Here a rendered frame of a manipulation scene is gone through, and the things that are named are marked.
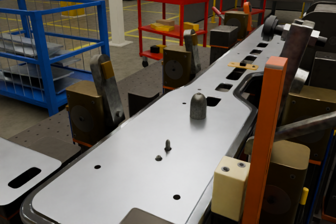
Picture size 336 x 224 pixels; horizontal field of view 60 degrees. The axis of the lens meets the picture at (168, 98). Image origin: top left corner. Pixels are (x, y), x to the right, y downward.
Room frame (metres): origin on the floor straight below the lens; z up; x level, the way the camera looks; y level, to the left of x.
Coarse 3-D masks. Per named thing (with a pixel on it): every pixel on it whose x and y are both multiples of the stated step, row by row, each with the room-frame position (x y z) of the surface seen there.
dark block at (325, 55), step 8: (320, 56) 0.50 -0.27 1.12; (328, 56) 0.50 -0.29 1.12; (320, 64) 0.49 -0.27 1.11; (328, 64) 0.49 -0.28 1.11; (312, 72) 0.50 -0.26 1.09; (320, 72) 0.49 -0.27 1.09; (328, 72) 0.49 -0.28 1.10; (312, 80) 0.50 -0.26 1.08; (320, 80) 0.49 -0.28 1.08; (328, 80) 0.48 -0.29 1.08; (328, 88) 0.48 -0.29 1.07; (328, 152) 0.47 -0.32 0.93; (328, 160) 0.47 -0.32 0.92; (312, 176) 0.48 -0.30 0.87; (312, 184) 0.48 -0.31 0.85; (320, 184) 0.47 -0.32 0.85; (304, 208) 0.48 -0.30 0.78; (312, 208) 0.47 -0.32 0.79; (304, 216) 0.48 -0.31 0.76; (312, 216) 0.47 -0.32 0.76
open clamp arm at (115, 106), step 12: (96, 60) 0.51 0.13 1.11; (108, 60) 0.52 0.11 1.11; (96, 72) 0.50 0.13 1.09; (108, 72) 0.51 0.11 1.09; (96, 84) 0.50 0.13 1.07; (108, 84) 0.51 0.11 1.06; (108, 96) 0.50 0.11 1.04; (108, 108) 0.49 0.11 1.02; (120, 108) 0.52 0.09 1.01; (108, 120) 0.50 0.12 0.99; (120, 120) 0.51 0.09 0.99
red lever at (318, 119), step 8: (304, 120) 0.31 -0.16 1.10; (312, 120) 0.30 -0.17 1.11; (320, 120) 0.29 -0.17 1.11; (328, 120) 0.29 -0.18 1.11; (280, 128) 0.31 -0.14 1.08; (288, 128) 0.31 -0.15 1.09; (296, 128) 0.30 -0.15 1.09; (304, 128) 0.30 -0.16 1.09; (312, 128) 0.29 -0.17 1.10; (320, 128) 0.29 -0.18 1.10; (280, 136) 0.31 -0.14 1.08; (288, 136) 0.30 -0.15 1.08
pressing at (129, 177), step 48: (240, 48) 0.99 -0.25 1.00; (240, 96) 0.59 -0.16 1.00; (96, 144) 0.41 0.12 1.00; (144, 144) 0.40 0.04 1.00; (192, 144) 0.40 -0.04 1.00; (240, 144) 0.40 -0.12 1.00; (48, 192) 0.29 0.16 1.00; (96, 192) 0.29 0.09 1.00; (144, 192) 0.29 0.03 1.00; (192, 192) 0.29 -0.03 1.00
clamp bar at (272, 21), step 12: (264, 24) 0.32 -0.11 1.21; (276, 24) 0.33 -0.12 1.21; (288, 24) 0.32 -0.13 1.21; (300, 24) 0.30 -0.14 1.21; (312, 24) 0.31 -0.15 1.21; (264, 36) 0.32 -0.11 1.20; (288, 36) 0.30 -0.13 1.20; (300, 36) 0.30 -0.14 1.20; (312, 36) 0.30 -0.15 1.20; (288, 48) 0.30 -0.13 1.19; (300, 48) 0.30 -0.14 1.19; (288, 60) 0.30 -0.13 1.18; (300, 60) 0.30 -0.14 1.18; (288, 72) 0.30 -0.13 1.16; (288, 84) 0.30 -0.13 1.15
